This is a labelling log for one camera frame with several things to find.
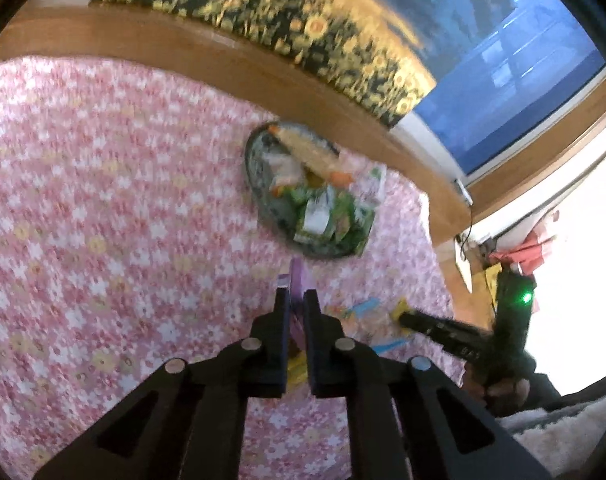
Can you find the red cloth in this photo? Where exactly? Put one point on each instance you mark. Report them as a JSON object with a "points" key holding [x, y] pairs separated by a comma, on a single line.
{"points": [[525, 255]]}

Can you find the purple snack packet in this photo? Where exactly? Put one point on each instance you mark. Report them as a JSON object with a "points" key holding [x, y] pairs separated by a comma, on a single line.
{"points": [[298, 280]]}

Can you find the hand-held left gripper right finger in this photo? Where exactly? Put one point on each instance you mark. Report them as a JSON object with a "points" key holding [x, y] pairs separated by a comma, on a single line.
{"points": [[312, 317]]}

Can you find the pink floral bed sheet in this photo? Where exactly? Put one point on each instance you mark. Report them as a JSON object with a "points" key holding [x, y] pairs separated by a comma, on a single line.
{"points": [[108, 220]]}

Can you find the person's right hand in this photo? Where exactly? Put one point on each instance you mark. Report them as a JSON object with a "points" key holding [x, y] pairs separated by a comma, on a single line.
{"points": [[505, 391]]}

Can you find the person's right forearm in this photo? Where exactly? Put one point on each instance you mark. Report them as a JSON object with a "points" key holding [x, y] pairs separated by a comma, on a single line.
{"points": [[545, 391]]}

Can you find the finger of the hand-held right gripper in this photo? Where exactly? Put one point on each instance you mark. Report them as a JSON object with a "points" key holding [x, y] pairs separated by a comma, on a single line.
{"points": [[440, 331]]}

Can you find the yellow green snack packet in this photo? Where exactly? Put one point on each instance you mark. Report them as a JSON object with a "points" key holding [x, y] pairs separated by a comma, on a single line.
{"points": [[297, 371]]}

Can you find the pile of snack packets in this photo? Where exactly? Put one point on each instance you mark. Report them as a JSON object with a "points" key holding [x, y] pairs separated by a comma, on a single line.
{"points": [[315, 195]]}

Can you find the blue snack packet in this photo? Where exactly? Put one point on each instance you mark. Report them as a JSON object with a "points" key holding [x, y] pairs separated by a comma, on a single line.
{"points": [[390, 345], [365, 306]]}

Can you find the window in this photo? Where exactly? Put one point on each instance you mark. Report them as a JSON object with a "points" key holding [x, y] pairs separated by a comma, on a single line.
{"points": [[473, 50]]}

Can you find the wooden bed frame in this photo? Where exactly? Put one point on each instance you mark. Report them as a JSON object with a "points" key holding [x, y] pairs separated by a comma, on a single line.
{"points": [[223, 57]]}

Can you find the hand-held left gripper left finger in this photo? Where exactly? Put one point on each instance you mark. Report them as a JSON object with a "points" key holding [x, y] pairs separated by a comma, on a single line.
{"points": [[283, 312]]}

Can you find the white fluffy cloth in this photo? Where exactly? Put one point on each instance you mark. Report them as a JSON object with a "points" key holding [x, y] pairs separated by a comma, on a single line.
{"points": [[563, 427]]}

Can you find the dark green oval tray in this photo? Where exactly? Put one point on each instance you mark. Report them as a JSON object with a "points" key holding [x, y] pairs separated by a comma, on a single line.
{"points": [[263, 195]]}

